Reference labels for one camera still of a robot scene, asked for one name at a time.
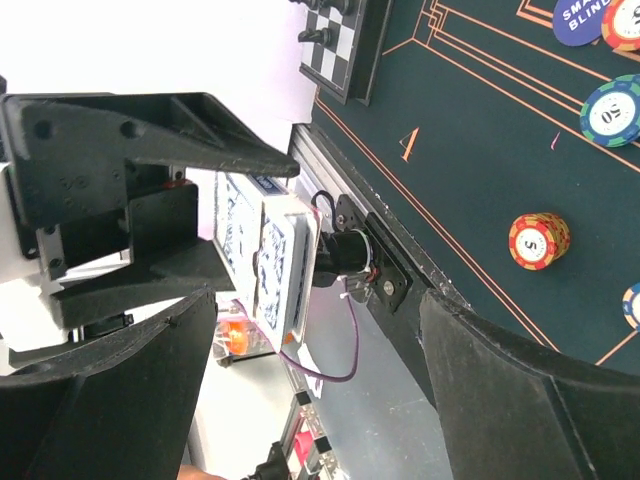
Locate aluminium mounting rail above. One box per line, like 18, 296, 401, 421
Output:
287, 124, 366, 210

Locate black chess piece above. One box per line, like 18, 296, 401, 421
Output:
297, 27, 332, 47

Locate peach blue chip stack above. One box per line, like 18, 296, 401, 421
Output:
622, 283, 640, 331

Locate orange red chip stack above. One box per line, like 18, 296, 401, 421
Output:
508, 212, 571, 271

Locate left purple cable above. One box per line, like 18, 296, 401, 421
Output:
234, 294, 361, 385

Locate black white checkerboard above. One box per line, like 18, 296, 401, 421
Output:
298, 0, 393, 105

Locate orange chips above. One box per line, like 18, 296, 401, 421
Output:
601, 0, 640, 52

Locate purple small blind button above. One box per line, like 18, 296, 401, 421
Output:
552, 0, 610, 47

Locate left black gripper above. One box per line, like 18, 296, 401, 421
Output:
1, 92, 300, 329

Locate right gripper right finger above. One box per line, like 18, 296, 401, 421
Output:
419, 290, 639, 479

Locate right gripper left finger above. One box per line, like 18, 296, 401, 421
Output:
1, 289, 217, 479

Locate blue white card deck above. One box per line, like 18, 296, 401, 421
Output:
214, 172, 320, 351

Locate green chips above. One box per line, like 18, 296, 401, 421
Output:
580, 74, 639, 148

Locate green poker table mat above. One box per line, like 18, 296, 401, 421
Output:
313, 1, 639, 373

